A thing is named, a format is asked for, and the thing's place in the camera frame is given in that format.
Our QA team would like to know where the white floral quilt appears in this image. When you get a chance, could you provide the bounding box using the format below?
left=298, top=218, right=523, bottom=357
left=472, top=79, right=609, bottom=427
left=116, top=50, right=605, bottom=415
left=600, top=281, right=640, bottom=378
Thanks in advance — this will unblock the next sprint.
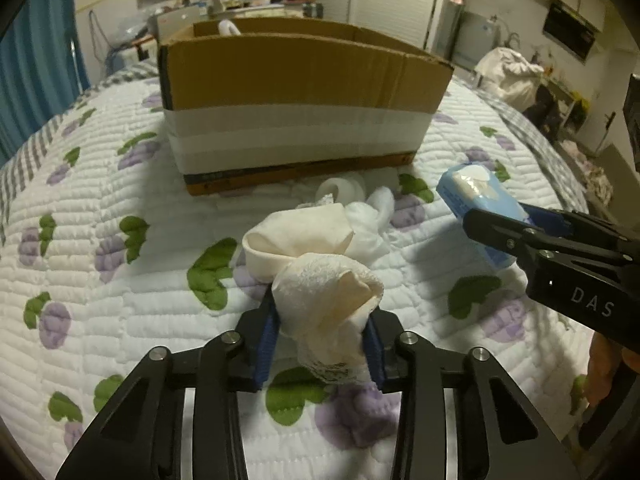
left=1, top=76, right=590, bottom=479

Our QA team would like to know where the brown cardboard box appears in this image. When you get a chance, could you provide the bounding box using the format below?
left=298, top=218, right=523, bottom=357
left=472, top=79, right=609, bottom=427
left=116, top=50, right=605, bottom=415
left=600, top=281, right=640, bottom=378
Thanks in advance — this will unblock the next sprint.
left=157, top=18, right=454, bottom=196

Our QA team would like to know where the white cloth knot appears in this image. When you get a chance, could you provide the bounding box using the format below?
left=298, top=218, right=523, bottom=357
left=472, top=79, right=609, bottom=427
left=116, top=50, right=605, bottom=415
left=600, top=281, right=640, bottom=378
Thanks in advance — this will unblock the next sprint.
left=316, top=172, right=367, bottom=206

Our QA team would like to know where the cream lace cloth knot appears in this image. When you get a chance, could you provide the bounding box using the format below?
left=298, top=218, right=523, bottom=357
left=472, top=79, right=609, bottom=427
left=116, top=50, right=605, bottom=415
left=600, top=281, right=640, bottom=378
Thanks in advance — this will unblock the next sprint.
left=242, top=204, right=384, bottom=384

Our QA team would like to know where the black range hood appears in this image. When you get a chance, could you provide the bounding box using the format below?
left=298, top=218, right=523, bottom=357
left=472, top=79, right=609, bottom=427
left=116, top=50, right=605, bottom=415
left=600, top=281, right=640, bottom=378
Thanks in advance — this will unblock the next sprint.
left=542, top=0, right=600, bottom=63

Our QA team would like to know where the light blue cloud cloth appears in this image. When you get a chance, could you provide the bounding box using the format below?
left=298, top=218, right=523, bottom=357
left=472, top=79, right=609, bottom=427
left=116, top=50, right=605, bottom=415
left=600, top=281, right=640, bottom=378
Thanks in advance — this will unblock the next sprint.
left=435, top=160, right=532, bottom=269

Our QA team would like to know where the white fluffy knotted towel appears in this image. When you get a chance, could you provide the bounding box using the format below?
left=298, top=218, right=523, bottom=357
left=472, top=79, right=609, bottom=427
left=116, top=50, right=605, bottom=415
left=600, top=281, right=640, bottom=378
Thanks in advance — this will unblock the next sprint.
left=345, top=186, right=395, bottom=266

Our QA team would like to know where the teal window curtain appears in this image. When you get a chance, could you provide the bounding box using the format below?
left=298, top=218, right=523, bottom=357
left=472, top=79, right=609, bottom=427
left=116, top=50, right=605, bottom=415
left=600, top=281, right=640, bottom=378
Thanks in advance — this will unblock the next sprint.
left=1, top=0, right=89, bottom=162

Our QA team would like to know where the white bundled duvet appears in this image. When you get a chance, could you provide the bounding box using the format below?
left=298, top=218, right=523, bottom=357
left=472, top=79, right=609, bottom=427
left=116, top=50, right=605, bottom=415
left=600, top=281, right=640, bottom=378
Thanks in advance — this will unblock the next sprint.
left=474, top=47, right=544, bottom=112

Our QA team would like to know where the orange gloved hand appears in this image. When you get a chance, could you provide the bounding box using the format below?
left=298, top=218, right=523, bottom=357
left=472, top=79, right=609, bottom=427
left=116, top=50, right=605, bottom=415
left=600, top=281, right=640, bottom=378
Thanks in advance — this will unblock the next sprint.
left=577, top=331, right=640, bottom=453

